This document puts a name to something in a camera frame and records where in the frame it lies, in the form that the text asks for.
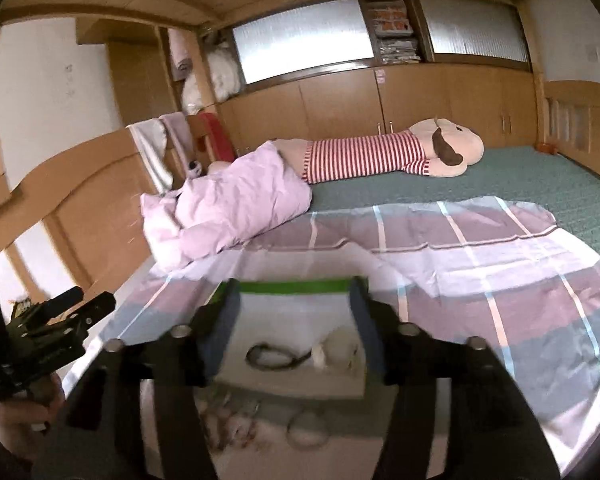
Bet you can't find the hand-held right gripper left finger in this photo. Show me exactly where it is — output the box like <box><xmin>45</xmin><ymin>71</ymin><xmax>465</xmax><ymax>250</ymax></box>
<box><xmin>32</xmin><ymin>277</ymin><xmax>241</xmax><ymax>480</ymax></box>

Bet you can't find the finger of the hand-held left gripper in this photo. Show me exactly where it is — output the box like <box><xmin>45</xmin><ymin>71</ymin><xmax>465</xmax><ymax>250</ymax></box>
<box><xmin>17</xmin><ymin>287</ymin><xmax>84</xmax><ymax>323</ymax></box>
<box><xmin>70</xmin><ymin>292</ymin><xmax>117</xmax><ymax>331</ymax></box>

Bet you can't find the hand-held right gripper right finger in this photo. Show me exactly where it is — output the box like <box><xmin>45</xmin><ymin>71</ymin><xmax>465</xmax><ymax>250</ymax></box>
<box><xmin>347</xmin><ymin>275</ymin><xmax>563</xmax><ymax>480</ymax></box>

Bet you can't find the white fluffy scrunchie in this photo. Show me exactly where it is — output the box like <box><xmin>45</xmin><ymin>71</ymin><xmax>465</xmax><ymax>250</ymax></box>
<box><xmin>312</xmin><ymin>332</ymin><xmax>363</xmax><ymax>376</ymax></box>

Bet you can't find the white box with green rim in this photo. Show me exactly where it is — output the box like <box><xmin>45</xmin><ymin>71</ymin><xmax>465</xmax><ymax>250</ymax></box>
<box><xmin>207</xmin><ymin>277</ymin><xmax>381</xmax><ymax>401</ymax></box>

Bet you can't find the dark cord bracelet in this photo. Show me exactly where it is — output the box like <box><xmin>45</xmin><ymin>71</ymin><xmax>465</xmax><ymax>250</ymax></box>
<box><xmin>246</xmin><ymin>342</ymin><xmax>313</xmax><ymax>373</ymax></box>

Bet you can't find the pink beaded bracelet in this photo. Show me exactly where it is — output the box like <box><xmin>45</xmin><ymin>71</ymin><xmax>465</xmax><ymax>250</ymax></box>
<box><xmin>205</xmin><ymin>400</ymin><xmax>261</xmax><ymax>453</ymax></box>

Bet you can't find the clear bangle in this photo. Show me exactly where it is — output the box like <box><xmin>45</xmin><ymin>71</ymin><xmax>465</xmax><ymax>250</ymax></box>
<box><xmin>286</xmin><ymin>410</ymin><xmax>328</xmax><ymax>451</ymax></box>

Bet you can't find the person's left hand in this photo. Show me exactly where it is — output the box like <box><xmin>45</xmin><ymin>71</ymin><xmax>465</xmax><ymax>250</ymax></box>
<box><xmin>0</xmin><ymin>375</ymin><xmax>66</xmax><ymax>461</ymax></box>

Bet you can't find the wooden headboard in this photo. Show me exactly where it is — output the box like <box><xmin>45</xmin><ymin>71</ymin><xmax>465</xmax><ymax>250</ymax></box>
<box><xmin>0</xmin><ymin>115</ymin><xmax>221</xmax><ymax>311</ymax></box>

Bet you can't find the plaid bed sheet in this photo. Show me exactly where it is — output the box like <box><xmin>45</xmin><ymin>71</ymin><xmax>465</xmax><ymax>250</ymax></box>
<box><xmin>62</xmin><ymin>197</ymin><xmax>600</xmax><ymax>480</ymax></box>

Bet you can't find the pink quilt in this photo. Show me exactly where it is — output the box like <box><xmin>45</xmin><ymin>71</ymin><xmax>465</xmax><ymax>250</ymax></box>
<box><xmin>140</xmin><ymin>141</ymin><xmax>313</xmax><ymax>273</ymax></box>

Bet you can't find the white grey towel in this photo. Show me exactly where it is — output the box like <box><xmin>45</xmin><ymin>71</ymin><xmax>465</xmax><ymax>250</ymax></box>
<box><xmin>127</xmin><ymin>119</ymin><xmax>176</xmax><ymax>193</ymax></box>

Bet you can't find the striped plush toy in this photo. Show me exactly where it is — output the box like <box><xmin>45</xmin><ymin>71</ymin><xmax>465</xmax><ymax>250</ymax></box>
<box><xmin>272</xmin><ymin>118</ymin><xmax>485</xmax><ymax>186</ymax></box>

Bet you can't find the pink towel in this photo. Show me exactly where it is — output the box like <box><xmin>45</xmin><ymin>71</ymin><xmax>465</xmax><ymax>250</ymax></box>
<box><xmin>160</xmin><ymin>112</ymin><xmax>201</xmax><ymax>171</ymax></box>

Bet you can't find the red cushion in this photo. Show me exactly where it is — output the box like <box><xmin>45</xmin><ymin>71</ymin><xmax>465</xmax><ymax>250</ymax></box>
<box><xmin>200</xmin><ymin>112</ymin><xmax>238</xmax><ymax>163</ymax></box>

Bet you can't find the tall wooden wardrobe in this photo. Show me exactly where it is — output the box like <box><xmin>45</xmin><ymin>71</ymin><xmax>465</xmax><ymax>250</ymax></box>
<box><xmin>77</xmin><ymin>17</ymin><xmax>181</xmax><ymax>131</ymax></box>

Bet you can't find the green mattress cover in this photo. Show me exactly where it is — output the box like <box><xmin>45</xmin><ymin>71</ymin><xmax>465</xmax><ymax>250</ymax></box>
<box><xmin>307</xmin><ymin>145</ymin><xmax>600</xmax><ymax>271</ymax></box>

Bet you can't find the white plush bundle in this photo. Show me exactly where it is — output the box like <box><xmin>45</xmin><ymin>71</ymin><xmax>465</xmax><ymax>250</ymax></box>
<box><xmin>182</xmin><ymin>42</ymin><xmax>243</xmax><ymax>113</ymax></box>

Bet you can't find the folded pink cloth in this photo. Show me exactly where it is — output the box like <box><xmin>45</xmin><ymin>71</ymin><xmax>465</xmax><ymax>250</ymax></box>
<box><xmin>172</xmin><ymin>27</ymin><xmax>196</xmax><ymax>81</ymax></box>

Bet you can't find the wide frosted glass panel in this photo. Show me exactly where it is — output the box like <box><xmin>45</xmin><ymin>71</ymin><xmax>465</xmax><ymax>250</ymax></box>
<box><xmin>231</xmin><ymin>0</ymin><xmax>376</xmax><ymax>86</ymax></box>

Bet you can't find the wooden footboard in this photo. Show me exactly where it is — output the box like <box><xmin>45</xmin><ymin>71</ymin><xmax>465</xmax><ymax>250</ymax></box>
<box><xmin>542</xmin><ymin>80</ymin><xmax>600</xmax><ymax>176</ymax></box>

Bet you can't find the stack of orange printed packets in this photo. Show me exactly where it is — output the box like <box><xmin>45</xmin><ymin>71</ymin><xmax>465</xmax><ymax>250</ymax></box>
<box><xmin>367</xmin><ymin>2</ymin><xmax>413</xmax><ymax>36</ymax></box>

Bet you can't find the narrow frosted glass panel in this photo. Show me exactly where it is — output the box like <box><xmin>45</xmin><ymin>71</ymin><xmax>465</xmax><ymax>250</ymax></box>
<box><xmin>420</xmin><ymin>0</ymin><xmax>531</xmax><ymax>63</ymax></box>

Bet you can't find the wooden wall cabinet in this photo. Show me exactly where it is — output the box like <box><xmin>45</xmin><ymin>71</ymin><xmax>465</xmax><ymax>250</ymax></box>
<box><xmin>217</xmin><ymin>62</ymin><xmax>546</xmax><ymax>153</ymax></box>

